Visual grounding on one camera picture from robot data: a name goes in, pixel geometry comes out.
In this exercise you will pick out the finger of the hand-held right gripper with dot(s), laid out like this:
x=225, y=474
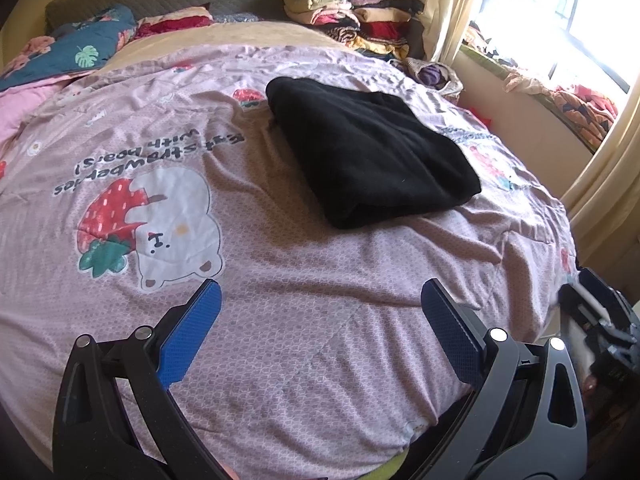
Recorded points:
x=580, y=310
x=607, y=295

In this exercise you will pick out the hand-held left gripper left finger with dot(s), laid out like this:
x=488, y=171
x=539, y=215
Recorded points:
x=192, y=335

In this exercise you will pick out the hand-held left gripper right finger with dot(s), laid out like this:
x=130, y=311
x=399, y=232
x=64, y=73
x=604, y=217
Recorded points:
x=450, y=335

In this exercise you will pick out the black sweater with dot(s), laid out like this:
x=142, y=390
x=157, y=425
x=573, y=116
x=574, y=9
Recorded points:
x=370, y=150

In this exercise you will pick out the colourful clothes heap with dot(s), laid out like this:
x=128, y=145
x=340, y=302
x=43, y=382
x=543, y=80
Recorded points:
x=565, y=95

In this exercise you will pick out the pile of folded clothes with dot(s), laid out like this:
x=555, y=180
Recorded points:
x=360, y=15

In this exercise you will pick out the pink strawberry print quilt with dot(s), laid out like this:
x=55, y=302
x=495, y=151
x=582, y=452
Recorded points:
x=300, y=310

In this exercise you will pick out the yellow-green garment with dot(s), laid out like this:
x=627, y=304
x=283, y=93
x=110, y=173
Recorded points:
x=392, y=467

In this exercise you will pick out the purple garment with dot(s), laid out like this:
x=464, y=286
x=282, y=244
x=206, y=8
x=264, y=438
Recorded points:
x=431, y=75

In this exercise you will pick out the plain pink quilt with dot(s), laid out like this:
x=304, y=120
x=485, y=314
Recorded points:
x=25, y=110

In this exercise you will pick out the window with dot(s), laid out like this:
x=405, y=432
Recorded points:
x=565, y=5

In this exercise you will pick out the beige bed sheet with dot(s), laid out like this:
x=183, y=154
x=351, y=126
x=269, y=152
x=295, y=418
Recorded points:
x=225, y=40

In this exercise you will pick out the red and cream folded cloth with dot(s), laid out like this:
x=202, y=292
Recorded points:
x=175, y=22

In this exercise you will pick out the teal floral pillow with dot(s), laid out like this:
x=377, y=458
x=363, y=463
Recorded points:
x=60, y=50

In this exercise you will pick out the blue patterned pillow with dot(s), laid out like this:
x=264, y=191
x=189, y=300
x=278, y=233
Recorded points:
x=237, y=17

